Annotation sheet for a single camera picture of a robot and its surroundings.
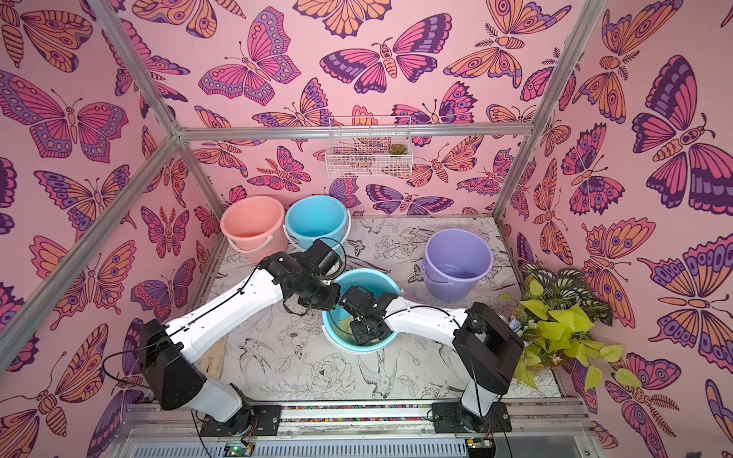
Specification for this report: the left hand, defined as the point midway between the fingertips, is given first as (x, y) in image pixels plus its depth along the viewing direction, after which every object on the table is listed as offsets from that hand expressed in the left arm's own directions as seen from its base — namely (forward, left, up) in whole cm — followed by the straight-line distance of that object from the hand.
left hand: (340, 302), depth 78 cm
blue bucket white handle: (+35, +12, -2) cm, 37 cm away
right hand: (-2, -6, -12) cm, 14 cm away
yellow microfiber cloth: (-2, 0, -12) cm, 12 cm away
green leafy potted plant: (-8, -50, +10) cm, 52 cm away
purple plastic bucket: (+16, -35, -2) cm, 38 cm away
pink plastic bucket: (+38, +37, -9) cm, 53 cm away
